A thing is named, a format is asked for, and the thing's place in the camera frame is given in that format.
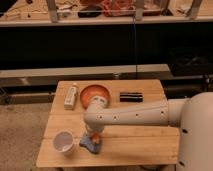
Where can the orange bowl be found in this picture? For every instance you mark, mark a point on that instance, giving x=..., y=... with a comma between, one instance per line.
x=93, y=90

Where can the black rectangular case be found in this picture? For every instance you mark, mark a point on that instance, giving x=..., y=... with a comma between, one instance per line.
x=131, y=97

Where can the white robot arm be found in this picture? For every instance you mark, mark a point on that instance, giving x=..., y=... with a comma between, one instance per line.
x=157, y=113

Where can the blue cloth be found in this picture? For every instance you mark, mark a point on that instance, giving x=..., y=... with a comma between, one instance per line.
x=86, y=142

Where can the white paper cup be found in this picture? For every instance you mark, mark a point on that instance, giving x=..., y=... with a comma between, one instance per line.
x=63, y=142

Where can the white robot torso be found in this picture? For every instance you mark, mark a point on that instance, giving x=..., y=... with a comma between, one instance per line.
x=196, y=134

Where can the orange pepper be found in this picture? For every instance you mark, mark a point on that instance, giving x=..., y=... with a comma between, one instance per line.
x=96, y=138

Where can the background wooden workbench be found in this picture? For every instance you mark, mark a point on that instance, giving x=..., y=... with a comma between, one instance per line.
x=23, y=13

